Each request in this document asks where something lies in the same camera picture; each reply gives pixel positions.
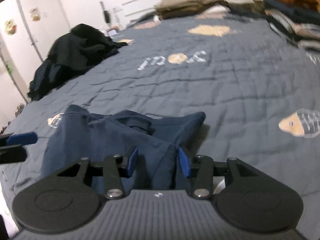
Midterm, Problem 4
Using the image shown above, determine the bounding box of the navy blue garment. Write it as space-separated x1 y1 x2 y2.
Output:
41 105 206 193

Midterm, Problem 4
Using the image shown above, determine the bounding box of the black clothes pile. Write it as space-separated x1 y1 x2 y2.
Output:
27 24 127 101

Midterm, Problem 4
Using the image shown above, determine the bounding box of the folded clothes stack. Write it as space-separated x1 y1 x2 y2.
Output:
263 0 319 52

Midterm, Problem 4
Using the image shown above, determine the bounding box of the grey quilted bedspread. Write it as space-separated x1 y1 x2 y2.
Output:
1 16 319 239

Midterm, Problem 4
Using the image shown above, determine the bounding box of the white wardrobe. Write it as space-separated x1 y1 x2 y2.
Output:
1 0 70 102

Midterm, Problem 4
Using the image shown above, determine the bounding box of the olive folded blanket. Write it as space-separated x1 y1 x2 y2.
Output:
155 0 228 20

